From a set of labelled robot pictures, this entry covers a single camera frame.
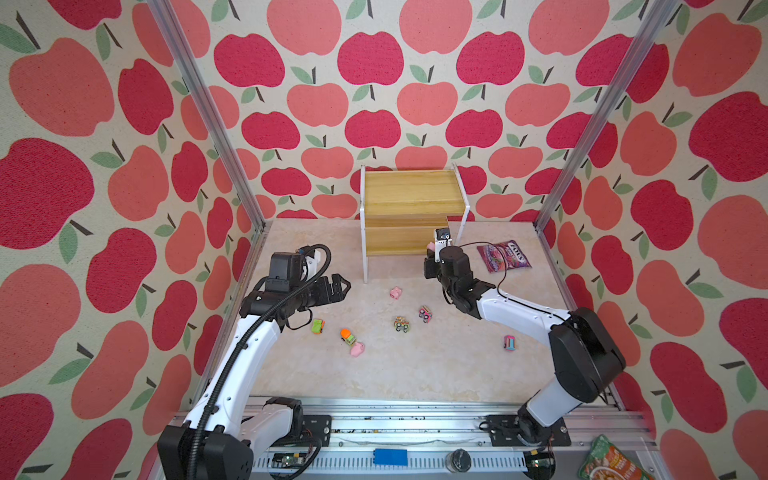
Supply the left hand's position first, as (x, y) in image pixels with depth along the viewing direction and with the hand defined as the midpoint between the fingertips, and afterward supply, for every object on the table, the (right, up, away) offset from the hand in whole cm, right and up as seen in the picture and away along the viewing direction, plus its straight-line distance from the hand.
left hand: (341, 288), depth 77 cm
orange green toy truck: (0, -16, +11) cm, 19 cm away
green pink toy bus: (+17, -13, +13) cm, 25 cm away
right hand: (+28, +11, +11) cm, 32 cm away
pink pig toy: (+25, +11, +10) cm, 30 cm away
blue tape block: (+13, -39, -7) cm, 42 cm away
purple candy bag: (+56, +8, +32) cm, 65 cm away
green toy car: (-9, -14, +13) cm, 21 cm away
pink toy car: (+24, -10, +16) cm, 31 cm away
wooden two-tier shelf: (+16, +21, +3) cm, 27 cm away
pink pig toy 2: (+3, -19, +9) cm, 21 cm away
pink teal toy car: (+48, -17, +9) cm, 52 cm away
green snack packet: (+64, -40, -8) cm, 75 cm away
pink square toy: (+15, -4, +21) cm, 26 cm away
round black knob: (+27, -35, -15) cm, 46 cm away
